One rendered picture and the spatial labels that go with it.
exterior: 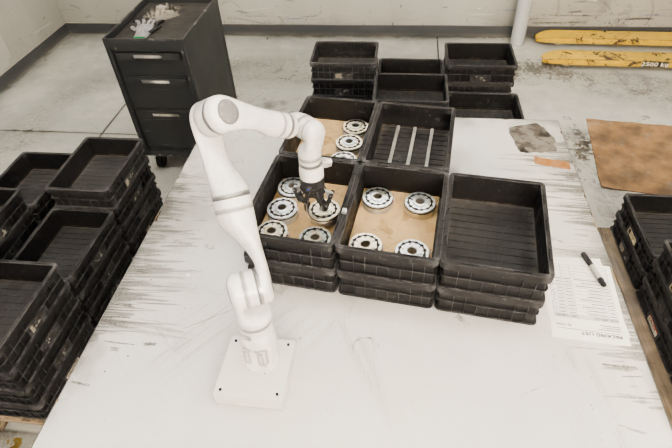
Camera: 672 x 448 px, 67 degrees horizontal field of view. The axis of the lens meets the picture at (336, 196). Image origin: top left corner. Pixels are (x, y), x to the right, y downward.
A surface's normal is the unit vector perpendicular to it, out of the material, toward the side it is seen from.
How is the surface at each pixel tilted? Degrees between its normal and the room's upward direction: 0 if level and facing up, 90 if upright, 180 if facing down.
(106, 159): 0
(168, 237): 0
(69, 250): 0
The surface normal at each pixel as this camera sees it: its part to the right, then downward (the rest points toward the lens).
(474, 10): -0.11, 0.67
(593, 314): -0.04, -0.74
